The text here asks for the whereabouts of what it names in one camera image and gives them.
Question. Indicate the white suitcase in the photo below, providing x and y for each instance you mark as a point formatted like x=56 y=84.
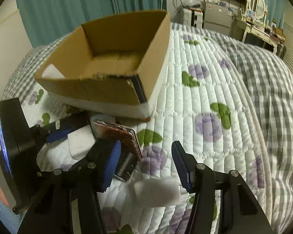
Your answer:
x=192 y=17

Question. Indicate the phone with brown case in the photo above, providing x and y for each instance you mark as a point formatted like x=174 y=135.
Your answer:
x=124 y=134

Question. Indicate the brown cardboard box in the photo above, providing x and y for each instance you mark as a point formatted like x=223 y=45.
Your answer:
x=113 y=65

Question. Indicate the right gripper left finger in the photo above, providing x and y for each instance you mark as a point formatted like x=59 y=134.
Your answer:
x=91 y=175

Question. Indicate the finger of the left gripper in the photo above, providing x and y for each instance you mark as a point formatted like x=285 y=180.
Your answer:
x=58 y=135

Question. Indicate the white dressing table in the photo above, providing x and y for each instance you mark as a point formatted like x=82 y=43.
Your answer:
x=247 y=33

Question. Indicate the white square box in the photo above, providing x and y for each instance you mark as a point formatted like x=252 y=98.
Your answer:
x=80 y=142

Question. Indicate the black power adapter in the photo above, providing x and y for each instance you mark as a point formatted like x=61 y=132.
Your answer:
x=125 y=167

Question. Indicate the person's left hand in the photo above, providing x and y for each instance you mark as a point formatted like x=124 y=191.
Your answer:
x=3 y=198

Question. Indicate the white power adapter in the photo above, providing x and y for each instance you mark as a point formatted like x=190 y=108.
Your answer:
x=155 y=193

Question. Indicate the green curtain left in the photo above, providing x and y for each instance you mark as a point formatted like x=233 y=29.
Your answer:
x=47 y=20

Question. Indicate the grey mini fridge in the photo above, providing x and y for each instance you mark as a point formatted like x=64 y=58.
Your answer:
x=217 y=18

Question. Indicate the floral quilted bed pad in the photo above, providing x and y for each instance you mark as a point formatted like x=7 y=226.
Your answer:
x=204 y=104

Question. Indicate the white plastic bottle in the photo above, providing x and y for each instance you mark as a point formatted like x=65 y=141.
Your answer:
x=51 y=72

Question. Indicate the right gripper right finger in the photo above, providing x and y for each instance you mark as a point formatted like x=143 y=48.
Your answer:
x=240 y=211

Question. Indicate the white oval vanity mirror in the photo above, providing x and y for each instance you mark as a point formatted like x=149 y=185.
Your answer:
x=258 y=8

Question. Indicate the grey checked duvet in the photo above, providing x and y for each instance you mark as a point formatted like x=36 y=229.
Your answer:
x=270 y=85

